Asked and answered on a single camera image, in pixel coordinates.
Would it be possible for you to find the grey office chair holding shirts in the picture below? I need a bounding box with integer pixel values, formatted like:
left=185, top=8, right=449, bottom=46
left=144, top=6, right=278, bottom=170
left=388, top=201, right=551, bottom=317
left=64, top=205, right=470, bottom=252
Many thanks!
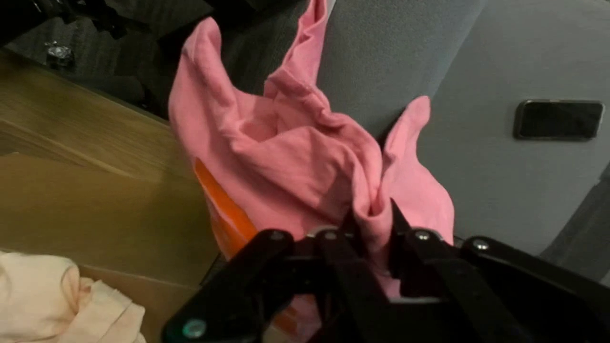
left=221, top=0, right=610, bottom=285

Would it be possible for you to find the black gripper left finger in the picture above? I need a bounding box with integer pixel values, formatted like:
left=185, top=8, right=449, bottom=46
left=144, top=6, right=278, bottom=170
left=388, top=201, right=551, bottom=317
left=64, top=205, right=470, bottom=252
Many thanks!
left=160, top=216, right=408, bottom=343

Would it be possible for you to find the pink shirt with orange print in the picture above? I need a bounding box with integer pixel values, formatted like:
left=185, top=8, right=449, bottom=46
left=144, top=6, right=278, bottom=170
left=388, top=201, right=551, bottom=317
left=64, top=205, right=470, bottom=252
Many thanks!
left=167, top=0, right=457, bottom=343

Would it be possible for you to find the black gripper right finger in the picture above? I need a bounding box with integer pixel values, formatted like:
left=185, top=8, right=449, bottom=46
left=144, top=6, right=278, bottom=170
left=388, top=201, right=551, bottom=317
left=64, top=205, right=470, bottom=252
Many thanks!
left=387, top=201, right=610, bottom=343

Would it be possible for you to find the peach shirt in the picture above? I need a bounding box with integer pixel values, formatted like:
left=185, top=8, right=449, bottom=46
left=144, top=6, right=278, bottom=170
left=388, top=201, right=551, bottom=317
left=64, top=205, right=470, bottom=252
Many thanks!
left=0, top=250, right=148, bottom=343

